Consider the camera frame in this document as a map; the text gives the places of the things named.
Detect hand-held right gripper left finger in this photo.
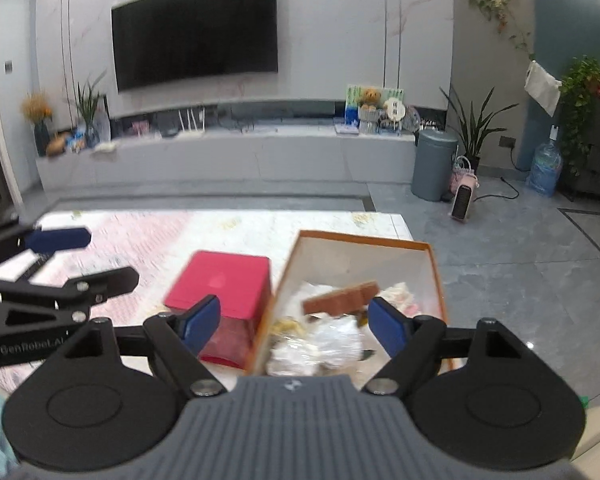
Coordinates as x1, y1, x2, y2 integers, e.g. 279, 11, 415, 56
62, 295, 229, 397

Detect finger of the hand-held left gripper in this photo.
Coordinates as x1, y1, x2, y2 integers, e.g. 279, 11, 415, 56
0, 220, 92, 271
0, 266, 140, 323

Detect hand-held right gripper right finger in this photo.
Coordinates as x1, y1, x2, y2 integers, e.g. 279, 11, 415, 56
362, 296, 531, 396

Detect orange cardboard box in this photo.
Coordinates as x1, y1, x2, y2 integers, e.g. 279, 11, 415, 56
244, 229, 457, 379

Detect red box with clear window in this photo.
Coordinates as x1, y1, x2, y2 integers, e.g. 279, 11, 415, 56
163, 250, 273, 372

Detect clear plastic bag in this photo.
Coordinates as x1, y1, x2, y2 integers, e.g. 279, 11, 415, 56
269, 316, 367, 379

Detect pink lace printed tablecloth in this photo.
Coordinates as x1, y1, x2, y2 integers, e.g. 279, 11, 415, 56
0, 209, 414, 397

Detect brown round gourd ornament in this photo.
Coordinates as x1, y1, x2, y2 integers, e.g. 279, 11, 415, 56
46, 132, 72, 157

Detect blue snack bags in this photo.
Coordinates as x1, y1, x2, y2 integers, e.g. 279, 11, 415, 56
64, 129, 89, 154

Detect dried yellow flowers in vase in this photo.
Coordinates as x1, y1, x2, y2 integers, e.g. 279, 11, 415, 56
21, 90, 54, 158

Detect green orchid plant in vase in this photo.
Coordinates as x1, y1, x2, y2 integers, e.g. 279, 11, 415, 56
66, 69, 109, 149

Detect grey trash can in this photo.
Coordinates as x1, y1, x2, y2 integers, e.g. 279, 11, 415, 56
410, 128, 459, 203

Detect pink handbag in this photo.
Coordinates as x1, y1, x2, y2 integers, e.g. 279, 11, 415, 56
449, 155, 474, 194

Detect white marble TV console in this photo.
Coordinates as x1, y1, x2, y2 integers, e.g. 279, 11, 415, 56
34, 126, 417, 192

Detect white router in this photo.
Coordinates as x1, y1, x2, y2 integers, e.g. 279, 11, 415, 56
177, 104, 207, 137

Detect white round desk fan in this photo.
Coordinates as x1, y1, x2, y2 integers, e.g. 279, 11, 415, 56
382, 98, 407, 132

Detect teddy bear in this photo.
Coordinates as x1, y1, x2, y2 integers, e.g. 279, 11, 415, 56
358, 87, 384, 134

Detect blue water bottle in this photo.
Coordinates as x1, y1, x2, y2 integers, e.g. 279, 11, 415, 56
526, 124, 564, 198

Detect green picture board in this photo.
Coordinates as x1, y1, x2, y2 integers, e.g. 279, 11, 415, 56
344, 84, 406, 127

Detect dark grey cabinet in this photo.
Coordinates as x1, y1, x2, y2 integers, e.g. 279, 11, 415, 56
559, 94, 600, 202

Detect white hanging towel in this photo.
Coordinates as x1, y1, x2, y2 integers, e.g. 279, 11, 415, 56
523, 59, 563, 118

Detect green pothos plant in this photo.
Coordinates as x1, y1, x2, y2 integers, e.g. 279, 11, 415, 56
556, 56, 600, 177

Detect hanging vine plant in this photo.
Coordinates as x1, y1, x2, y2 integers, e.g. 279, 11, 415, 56
466, 0, 537, 62

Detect black power cable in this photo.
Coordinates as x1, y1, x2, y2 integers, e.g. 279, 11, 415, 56
479, 174, 522, 202

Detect black wall television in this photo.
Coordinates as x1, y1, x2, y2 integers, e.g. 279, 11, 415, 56
110, 0, 280, 94

